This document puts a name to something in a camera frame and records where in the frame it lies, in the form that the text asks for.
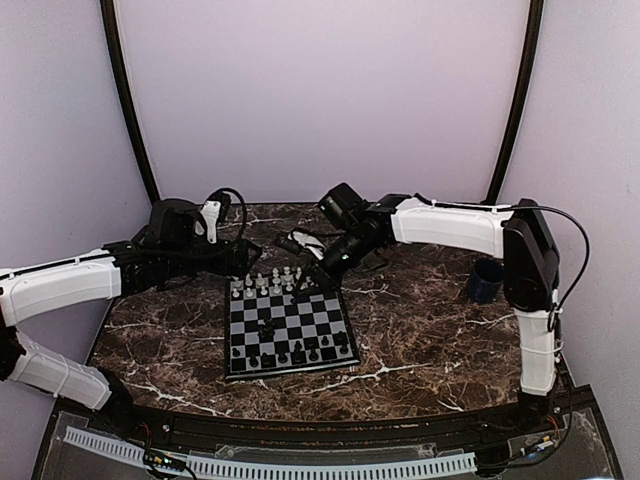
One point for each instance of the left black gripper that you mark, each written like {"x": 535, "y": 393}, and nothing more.
{"x": 240, "y": 266}

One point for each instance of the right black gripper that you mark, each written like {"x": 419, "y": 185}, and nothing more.
{"x": 323, "y": 278}

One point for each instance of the black white chessboard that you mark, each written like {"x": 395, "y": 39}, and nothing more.
{"x": 307, "y": 321}

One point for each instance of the black chess knight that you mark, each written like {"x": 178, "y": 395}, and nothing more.
{"x": 298, "y": 357}

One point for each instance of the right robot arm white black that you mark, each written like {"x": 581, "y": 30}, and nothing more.
{"x": 517, "y": 235}

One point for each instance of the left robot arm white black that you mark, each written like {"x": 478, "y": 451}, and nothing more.
{"x": 179, "y": 240}

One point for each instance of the pile of black chess pieces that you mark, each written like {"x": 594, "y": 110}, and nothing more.
{"x": 266, "y": 330}

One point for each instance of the white rook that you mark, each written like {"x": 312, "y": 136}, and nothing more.
{"x": 236, "y": 283}

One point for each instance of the cream seashell mug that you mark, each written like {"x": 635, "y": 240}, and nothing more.
{"x": 374, "y": 261}

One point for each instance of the dark blue mug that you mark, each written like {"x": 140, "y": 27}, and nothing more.
{"x": 485, "y": 281}

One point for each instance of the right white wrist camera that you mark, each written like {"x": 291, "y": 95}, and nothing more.
{"x": 297, "y": 242}

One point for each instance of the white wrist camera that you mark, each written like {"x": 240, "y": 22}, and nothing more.
{"x": 212, "y": 212}
{"x": 297, "y": 242}

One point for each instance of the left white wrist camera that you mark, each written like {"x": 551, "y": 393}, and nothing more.
{"x": 212, "y": 212}

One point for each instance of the white slotted cable duct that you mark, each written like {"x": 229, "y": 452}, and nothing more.
{"x": 260, "y": 463}

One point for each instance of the right black frame post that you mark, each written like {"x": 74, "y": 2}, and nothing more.
{"x": 521, "y": 89}

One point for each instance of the black frame post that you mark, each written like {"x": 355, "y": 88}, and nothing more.
{"x": 126, "y": 100}
{"x": 521, "y": 89}

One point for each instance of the left black frame post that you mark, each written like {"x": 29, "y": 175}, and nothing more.
{"x": 126, "y": 100}

